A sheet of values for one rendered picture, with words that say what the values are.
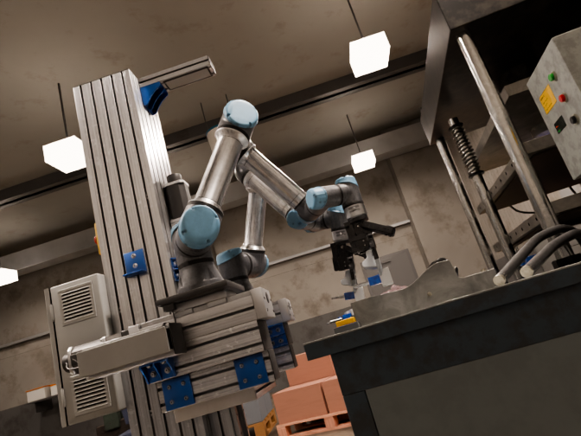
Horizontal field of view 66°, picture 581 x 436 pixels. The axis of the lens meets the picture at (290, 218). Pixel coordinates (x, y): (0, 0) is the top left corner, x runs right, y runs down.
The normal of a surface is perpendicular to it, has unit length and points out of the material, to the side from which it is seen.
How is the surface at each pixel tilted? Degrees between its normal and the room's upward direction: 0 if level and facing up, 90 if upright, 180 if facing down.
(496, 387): 90
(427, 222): 90
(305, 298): 90
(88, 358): 90
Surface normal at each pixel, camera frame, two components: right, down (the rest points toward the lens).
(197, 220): 0.29, -0.23
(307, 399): -0.45, -0.12
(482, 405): -0.23, -0.21
